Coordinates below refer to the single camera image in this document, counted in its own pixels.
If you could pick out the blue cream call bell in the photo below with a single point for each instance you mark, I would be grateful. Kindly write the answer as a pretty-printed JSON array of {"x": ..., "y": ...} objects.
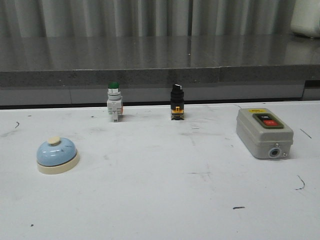
[{"x": 56, "y": 155}]

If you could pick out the grey stone counter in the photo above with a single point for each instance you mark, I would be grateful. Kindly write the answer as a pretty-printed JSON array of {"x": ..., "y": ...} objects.
[{"x": 158, "y": 61}]

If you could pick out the black selector switch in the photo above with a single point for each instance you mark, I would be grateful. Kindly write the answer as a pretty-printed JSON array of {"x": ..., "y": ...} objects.
[{"x": 177, "y": 102}]

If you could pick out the green push button switch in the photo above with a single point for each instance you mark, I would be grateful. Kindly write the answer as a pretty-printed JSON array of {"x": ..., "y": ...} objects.
[{"x": 114, "y": 101}]

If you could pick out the grey on-off switch box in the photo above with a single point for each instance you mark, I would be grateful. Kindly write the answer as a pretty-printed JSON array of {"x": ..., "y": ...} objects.
[{"x": 264, "y": 134}]

